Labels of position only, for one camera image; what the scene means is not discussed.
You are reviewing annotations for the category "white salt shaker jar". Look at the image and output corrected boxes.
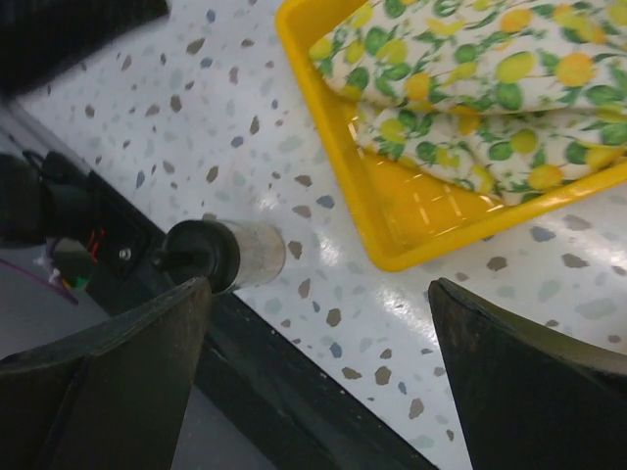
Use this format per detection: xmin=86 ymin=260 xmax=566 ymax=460
xmin=151 ymin=219 xmax=286 ymax=294

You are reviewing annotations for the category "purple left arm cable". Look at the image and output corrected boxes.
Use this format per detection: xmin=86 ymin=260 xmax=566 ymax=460
xmin=0 ymin=257 xmax=79 ymax=307

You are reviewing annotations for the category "yellow plastic tray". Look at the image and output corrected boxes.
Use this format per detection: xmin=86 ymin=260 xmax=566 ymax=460
xmin=275 ymin=0 xmax=626 ymax=271

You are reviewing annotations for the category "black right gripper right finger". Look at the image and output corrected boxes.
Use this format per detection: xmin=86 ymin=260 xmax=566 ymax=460
xmin=428 ymin=278 xmax=626 ymax=469

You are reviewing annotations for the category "lemon print cloth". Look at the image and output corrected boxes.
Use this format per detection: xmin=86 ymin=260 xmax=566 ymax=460
xmin=309 ymin=1 xmax=626 ymax=206

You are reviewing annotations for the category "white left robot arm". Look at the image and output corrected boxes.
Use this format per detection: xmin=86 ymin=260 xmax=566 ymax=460
xmin=1 ymin=1 xmax=169 ymax=247

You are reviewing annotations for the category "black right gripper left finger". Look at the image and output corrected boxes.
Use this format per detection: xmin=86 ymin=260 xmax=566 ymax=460
xmin=1 ymin=278 xmax=212 ymax=469

